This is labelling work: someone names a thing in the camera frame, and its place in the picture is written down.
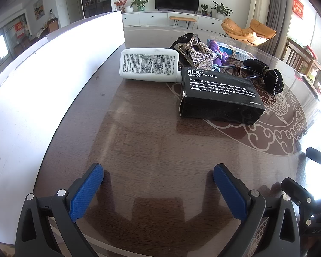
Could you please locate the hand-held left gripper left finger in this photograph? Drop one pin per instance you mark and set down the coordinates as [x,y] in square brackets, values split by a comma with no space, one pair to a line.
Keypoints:
[85,190]

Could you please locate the brown patterned desktop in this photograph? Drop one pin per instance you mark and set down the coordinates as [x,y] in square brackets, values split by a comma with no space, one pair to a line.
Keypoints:
[149,152]

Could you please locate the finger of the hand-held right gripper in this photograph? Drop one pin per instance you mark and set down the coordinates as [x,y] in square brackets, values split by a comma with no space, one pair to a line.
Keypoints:
[299,192]
[319,159]

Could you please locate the plain black scrunchie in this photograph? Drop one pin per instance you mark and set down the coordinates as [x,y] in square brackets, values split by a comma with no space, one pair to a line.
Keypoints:
[186,36]

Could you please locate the rhinestone bow hair clip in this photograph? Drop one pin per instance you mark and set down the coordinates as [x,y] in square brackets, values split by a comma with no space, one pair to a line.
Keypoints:
[202,57]

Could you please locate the clear water bottle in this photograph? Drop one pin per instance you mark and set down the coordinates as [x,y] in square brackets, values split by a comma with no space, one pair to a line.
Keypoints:
[52,14]

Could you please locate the red hanging decoration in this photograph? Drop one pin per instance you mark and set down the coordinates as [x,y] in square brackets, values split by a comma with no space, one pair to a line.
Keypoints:
[298,7]

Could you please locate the framed landscape painting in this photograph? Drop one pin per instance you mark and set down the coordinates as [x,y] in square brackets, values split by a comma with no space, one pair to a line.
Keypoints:
[38,8]

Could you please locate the red flower arrangement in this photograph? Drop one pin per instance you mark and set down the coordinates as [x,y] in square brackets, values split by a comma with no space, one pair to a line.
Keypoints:
[120,4]

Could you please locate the blue translucent glasses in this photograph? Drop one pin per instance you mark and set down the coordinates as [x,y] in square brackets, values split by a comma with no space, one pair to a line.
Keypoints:
[221,68]

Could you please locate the clear hair claw clip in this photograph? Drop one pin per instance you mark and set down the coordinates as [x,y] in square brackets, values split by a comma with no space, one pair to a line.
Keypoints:
[187,46]

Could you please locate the small potted plant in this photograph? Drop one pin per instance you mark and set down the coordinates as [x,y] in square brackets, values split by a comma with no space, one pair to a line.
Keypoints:
[204,8]

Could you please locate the red paper poster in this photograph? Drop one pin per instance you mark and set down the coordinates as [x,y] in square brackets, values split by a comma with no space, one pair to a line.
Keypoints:
[20,29]

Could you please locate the wooden side cabinet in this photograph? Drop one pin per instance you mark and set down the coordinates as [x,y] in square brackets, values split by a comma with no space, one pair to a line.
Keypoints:
[53,26]

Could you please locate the white storage box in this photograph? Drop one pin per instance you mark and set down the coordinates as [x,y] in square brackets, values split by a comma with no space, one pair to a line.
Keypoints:
[56,85]

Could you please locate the orange lounge chair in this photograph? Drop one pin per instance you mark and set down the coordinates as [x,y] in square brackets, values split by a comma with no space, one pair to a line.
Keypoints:
[232,28]

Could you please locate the large potted plant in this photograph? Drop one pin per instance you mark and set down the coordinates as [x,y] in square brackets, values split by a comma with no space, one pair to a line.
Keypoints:
[221,9]

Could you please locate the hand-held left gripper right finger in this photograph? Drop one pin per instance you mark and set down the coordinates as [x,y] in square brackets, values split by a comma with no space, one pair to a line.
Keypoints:
[228,190]

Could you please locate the black cardboard box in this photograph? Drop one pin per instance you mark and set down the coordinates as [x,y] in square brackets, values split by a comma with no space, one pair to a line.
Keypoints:
[219,107]

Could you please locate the white round vase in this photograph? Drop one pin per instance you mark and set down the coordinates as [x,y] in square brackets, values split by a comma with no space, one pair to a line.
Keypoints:
[128,9]

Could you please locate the covered standing air conditioner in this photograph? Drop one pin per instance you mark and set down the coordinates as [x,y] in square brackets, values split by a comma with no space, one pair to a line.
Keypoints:
[259,2]

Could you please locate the white television cabinet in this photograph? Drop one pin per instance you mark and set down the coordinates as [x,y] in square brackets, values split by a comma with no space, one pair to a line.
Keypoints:
[149,18]

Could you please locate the grey curtain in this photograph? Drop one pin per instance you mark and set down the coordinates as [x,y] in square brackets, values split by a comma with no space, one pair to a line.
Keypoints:
[279,13]

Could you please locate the wooden chair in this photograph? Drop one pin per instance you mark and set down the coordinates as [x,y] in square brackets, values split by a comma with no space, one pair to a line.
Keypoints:
[294,53]

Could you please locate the blue white medicine box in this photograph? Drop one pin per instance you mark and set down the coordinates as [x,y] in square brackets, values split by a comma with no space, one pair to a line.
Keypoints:
[240,55]

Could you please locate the white printed pouch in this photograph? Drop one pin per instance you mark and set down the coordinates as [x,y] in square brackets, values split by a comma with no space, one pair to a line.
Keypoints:
[149,64]

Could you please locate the leafy green potted plant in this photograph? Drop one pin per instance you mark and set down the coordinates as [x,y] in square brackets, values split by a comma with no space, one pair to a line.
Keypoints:
[140,2]

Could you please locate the tan bench with metal legs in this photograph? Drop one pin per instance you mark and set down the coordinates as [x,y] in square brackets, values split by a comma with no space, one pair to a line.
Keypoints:
[183,18]

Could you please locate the purple butterfly toy wand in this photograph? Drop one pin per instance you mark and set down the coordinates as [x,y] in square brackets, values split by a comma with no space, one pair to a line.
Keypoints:
[216,49]

